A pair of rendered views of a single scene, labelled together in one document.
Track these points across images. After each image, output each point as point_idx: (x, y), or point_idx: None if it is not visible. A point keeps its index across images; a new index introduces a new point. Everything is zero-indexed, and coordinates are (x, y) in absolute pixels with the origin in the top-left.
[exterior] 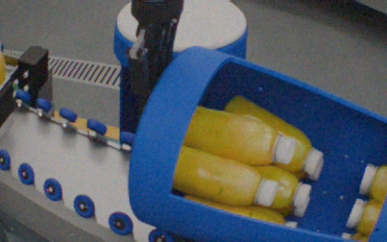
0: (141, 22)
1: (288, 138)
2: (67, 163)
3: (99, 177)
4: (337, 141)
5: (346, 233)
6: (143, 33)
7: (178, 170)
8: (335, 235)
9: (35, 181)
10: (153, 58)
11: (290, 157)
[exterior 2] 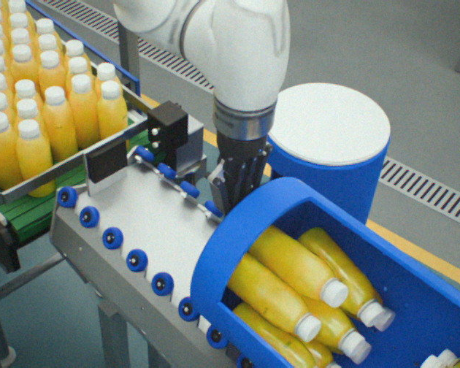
0: (221, 152)
1: (339, 285)
2: (172, 234)
3: (198, 254)
4: (418, 301)
5: None
6: (223, 163)
7: (238, 280)
8: None
9: (122, 247)
10: (234, 185)
11: (339, 303)
